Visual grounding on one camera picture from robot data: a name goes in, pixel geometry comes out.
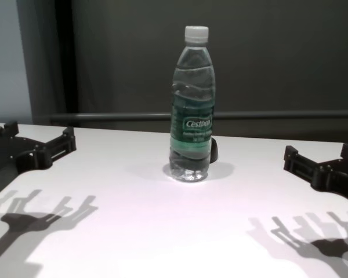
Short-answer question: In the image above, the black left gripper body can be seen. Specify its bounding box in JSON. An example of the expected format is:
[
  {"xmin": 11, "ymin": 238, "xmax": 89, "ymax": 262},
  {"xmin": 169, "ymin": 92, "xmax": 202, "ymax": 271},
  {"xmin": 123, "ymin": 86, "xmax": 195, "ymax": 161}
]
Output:
[{"xmin": 0, "ymin": 137, "xmax": 53, "ymax": 200}]

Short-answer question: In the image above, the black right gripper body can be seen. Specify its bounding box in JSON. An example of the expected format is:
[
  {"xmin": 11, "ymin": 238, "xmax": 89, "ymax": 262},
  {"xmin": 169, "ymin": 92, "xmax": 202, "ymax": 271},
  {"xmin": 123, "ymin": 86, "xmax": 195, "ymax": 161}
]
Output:
[{"xmin": 313, "ymin": 157, "xmax": 348, "ymax": 208}]

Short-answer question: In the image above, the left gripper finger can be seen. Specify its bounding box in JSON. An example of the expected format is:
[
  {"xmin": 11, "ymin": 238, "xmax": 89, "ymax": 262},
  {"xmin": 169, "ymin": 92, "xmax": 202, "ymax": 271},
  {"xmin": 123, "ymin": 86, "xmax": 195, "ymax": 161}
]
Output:
[
  {"xmin": 0, "ymin": 121, "xmax": 20, "ymax": 140},
  {"xmin": 47, "ymin": 126, "xmax": 78, "ymax": 163}
]

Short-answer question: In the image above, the clear water bottle green label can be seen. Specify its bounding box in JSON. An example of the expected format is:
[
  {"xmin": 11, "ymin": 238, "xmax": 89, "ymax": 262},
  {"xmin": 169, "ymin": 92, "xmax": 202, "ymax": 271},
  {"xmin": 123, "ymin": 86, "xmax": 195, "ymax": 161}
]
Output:
[{"xmin": 168, "ymin": 25, "xmax": 216, "ymax": 182}]

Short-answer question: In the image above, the small black object behind bottle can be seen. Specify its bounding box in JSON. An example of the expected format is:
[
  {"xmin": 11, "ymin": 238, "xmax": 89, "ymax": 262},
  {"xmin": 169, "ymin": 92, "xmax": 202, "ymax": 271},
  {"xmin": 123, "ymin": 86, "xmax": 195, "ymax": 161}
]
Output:
[{"xmin": 209, "ymin": 138, "xmax": 220, "ymax": 163}]

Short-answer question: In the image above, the slim grey wall handrail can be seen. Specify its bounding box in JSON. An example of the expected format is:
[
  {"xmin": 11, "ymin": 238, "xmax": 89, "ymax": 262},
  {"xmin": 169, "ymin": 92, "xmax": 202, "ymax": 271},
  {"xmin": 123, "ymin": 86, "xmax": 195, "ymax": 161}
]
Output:
[{"xmin": 49, "ymin": 109, "xmax": 348, "ymax": 122}]

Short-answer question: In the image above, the black vertical wall post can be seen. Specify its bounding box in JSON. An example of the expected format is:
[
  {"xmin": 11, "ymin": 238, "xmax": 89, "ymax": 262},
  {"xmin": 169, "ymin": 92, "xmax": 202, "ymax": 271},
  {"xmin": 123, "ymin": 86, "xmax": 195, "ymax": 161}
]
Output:
[{"xmin": 56, "ymin": 0, "xmax": 81, "ymax": 114}]

